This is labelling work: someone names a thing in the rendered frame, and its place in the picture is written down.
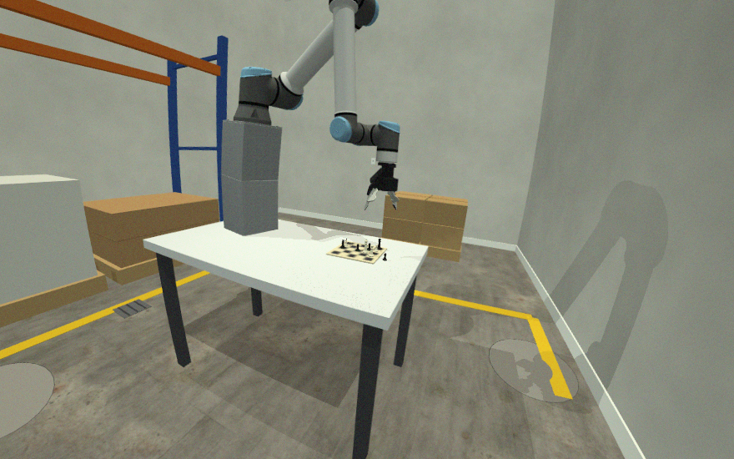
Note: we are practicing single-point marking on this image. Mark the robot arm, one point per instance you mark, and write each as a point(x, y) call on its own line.
point(258, 89)

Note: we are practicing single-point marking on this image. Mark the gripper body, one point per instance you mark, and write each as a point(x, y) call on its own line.
point(388, 184)

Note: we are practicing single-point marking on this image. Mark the black and cream chessboard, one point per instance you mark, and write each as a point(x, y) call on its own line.
point(350, 253)

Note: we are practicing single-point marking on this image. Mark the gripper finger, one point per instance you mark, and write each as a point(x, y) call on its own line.
point(394, 199)
point(371, 194)

